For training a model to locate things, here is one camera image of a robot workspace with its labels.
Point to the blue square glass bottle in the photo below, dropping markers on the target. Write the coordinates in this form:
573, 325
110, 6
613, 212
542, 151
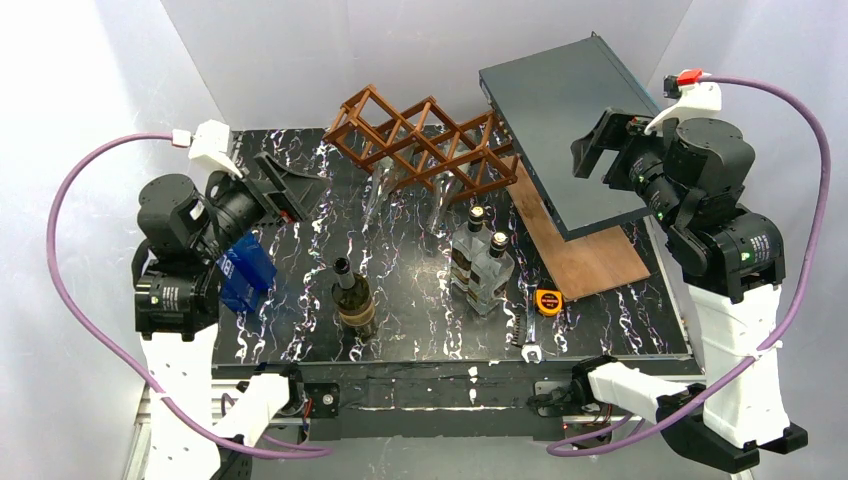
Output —
248, 273

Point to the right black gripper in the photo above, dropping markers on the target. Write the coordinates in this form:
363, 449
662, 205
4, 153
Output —
613, 148

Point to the brown wooden board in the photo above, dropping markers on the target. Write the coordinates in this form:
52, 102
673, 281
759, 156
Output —
581, 267

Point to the dark grey flat box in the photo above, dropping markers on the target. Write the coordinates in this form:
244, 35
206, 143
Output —
548, 100

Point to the clear wine glass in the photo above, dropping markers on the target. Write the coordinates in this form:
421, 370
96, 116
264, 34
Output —
446, 186
384, 179

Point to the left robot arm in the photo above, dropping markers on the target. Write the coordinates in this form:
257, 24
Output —
199, 255

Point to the orange tape measure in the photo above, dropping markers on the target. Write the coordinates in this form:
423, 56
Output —
548, 303

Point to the clear square liquor bottle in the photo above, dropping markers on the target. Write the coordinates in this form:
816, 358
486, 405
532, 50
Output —
469, 240
490, 272

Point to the black comb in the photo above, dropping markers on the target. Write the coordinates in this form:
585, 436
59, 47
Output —
518, 333

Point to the silver wrench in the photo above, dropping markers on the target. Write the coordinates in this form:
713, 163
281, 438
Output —
531, 351

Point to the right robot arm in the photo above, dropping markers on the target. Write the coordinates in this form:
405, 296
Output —
690, 173

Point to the dark green wine bottle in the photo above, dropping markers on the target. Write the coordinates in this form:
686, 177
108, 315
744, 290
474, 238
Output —
353, 299

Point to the brown wooden wine rack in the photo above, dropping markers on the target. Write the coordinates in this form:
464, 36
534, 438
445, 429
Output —
424, 141

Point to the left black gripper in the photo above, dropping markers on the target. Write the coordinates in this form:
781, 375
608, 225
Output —
270, 186

